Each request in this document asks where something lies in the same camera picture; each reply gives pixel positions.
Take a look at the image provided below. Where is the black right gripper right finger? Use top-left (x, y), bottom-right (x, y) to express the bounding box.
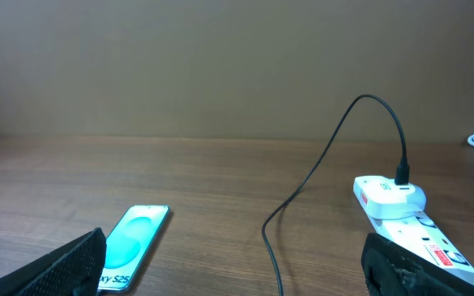
top-left (361, 233), bottom-right (474, 296)

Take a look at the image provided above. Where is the white power strip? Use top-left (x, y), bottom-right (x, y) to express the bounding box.
top-left (354, 192), bottom-right (474, 296)

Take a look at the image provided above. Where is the white charger adapter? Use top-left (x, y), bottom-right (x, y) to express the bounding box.
top-left (353, 175), bottom-right (426, 220)

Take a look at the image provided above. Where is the black USB charging cable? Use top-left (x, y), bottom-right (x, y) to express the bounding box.
top-left (261, 94), bottom-right (411, 296)

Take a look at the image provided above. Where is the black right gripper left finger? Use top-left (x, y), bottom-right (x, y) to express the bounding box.
top-left (0, 228), bottom-right (106, 296)

